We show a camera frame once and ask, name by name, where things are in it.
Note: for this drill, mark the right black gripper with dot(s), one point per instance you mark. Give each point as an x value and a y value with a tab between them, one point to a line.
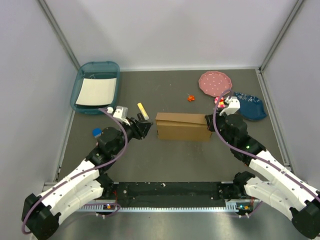
209	118

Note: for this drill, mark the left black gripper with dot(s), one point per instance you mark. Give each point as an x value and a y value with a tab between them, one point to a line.
139	128

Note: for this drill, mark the brown cardboard box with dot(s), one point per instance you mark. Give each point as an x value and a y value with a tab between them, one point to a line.
182	127

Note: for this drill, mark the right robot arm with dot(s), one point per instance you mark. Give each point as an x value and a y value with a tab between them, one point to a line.
282	190

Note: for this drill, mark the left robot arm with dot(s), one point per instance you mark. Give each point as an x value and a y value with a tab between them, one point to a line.
43	214

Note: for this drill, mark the pink flower toy right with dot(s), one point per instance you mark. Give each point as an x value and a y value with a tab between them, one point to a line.
220	102

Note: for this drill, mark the yellow highlighter marker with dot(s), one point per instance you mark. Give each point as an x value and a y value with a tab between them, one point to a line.
143	111

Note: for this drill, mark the dark blue leaf dish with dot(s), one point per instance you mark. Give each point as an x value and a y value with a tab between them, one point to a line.
251	107

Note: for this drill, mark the orange glitter maple leaf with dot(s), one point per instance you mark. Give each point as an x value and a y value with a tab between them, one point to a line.
191	98

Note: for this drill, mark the pink polka dot plate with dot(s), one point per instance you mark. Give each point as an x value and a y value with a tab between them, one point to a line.
213	83

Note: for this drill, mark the small blue scraper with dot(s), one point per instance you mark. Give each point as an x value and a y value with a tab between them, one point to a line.
96	132

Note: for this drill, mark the white paper sheet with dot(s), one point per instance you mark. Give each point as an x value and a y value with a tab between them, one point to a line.
97	92

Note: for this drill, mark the teal plastic bin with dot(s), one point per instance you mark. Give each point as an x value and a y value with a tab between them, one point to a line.
94	70

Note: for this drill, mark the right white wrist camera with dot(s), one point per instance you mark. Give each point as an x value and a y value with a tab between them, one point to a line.
232	106

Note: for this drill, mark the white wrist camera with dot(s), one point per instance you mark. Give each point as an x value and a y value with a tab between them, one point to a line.
119	113
232	106

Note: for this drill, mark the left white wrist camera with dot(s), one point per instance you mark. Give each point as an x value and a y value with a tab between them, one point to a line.
119	113

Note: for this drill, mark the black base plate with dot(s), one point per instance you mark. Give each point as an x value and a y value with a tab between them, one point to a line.
214	189

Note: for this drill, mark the aluminium frame rail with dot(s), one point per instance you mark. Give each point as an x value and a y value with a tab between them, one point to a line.
197	203

